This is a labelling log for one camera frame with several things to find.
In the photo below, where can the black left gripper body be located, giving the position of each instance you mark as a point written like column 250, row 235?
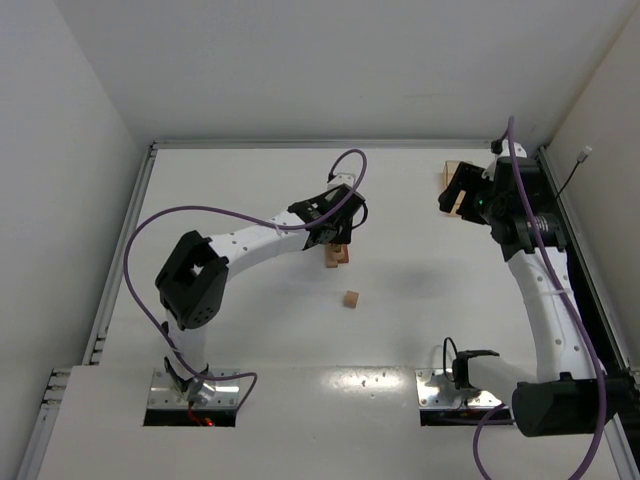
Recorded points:
column 333, row 236

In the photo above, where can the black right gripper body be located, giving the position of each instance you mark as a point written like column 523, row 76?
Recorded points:
column 458, row 187

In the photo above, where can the dark red wood block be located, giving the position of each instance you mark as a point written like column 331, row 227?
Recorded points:
column 343, row 257

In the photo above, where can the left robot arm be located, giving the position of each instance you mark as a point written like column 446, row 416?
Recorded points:
column 192, row 282

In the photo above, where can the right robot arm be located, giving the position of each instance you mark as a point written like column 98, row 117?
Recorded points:
column 564, row 397

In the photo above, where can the small light wood cube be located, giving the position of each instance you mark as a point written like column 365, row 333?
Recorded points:
column 350, row 299

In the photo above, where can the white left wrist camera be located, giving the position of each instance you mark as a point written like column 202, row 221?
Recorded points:
column 341, row 178

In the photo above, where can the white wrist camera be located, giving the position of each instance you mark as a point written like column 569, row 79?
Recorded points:
column 341, row 178
column 501, row 149

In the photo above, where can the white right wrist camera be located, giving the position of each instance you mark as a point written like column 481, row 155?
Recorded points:
column 501, row 149

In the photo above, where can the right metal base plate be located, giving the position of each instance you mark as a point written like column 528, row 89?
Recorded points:
column 436, row 393

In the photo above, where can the metal base plate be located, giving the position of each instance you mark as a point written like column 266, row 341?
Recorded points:
column 436, row 393
column 165, row 395

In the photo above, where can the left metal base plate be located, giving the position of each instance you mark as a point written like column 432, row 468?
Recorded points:
column 165, row 395

